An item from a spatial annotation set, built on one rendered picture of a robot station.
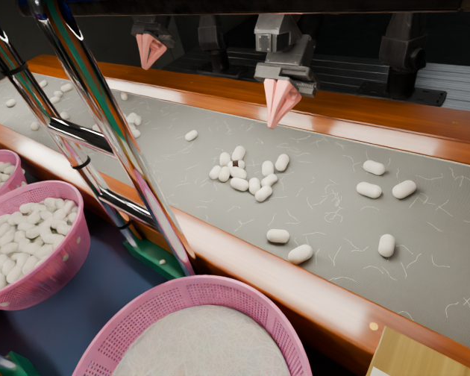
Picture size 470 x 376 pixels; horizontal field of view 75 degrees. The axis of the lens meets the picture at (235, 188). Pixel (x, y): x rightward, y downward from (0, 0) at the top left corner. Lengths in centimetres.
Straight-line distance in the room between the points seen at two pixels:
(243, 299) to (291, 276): 7
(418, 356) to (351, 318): 7
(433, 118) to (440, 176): 13
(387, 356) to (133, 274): 41
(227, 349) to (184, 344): 6
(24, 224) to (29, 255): 8
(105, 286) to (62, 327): 9
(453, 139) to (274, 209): 31
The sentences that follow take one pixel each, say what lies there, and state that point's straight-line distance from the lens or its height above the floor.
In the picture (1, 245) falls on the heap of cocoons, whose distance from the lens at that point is 73.
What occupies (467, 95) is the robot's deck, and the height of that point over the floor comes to 67.
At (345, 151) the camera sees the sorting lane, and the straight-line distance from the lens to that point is 60.
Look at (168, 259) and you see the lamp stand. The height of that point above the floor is 71.
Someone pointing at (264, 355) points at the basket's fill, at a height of 73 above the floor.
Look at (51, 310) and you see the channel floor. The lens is 64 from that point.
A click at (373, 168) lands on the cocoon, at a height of 75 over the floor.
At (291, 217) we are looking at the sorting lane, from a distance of 49.
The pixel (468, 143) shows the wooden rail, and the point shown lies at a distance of 62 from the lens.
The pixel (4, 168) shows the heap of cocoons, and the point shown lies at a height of 74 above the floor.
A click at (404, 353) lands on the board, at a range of 37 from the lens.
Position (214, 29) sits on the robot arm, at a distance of 109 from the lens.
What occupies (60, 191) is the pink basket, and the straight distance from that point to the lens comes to 73.
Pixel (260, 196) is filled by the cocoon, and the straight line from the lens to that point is 50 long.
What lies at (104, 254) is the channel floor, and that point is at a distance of 65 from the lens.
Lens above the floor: 112
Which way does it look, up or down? 43 degrees down
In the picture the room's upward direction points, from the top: 15 degrees counter-clockwise
